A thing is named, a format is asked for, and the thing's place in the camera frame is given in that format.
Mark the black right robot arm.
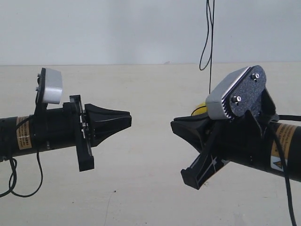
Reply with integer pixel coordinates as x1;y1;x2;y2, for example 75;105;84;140
170;113;301;190

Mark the black camera cable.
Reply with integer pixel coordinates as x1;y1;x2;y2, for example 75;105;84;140
0;115;44;198
265;114;301;226

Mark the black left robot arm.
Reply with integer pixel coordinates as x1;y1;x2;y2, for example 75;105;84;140
0;95;132;172

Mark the black left camera cable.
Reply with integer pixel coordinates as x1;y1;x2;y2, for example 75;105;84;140
0;115;44;198

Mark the black right camera cable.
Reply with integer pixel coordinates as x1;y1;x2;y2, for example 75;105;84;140
265;114;301;226

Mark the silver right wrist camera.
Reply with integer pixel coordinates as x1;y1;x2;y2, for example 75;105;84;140
206;65;267;120

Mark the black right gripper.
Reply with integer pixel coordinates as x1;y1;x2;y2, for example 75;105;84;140
170;113;275;190

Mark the black hanging string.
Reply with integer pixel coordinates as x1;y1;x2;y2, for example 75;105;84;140
199;0;215;94

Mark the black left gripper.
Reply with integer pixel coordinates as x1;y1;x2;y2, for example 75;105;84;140
32;95;132;171

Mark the yellow tennis ball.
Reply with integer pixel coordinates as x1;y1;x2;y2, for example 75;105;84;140
191;102;207;116

